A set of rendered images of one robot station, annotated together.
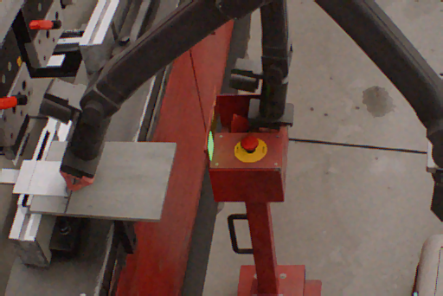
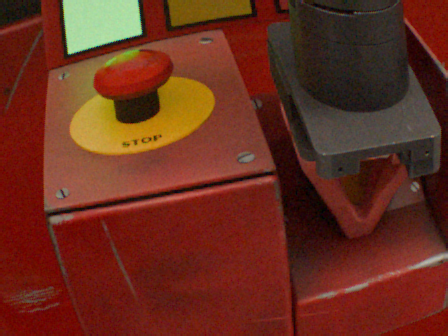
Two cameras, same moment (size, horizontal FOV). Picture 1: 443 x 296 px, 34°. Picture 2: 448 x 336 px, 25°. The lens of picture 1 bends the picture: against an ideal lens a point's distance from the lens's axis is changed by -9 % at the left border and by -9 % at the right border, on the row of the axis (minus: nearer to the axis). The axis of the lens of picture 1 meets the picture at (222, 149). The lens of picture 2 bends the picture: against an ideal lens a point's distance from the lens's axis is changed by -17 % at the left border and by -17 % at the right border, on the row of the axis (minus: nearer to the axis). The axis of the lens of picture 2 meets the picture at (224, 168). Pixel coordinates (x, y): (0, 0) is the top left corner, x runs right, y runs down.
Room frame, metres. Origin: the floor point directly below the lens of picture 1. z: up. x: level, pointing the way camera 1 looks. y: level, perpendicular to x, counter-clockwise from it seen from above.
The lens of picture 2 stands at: (1.06, -0.52, 1.02)
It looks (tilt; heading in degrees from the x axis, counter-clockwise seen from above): 31 degrees down; 73
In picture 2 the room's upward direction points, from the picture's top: 9 degrees counter-clockwise
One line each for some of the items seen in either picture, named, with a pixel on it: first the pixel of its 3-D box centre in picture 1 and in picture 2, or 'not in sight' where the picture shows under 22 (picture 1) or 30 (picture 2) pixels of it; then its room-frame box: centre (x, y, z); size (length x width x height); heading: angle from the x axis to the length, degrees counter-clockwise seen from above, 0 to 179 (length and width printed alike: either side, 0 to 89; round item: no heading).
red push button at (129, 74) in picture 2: (250, 146); (134, 92); (1.16, -0.06, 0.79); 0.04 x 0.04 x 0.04
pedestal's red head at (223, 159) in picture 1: (249, 143); (243, 140); (1.21, -0.06, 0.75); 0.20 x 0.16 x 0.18; 166
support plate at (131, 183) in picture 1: (101, 178); not in sight; (0.96, 0.23, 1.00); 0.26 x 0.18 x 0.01; 75
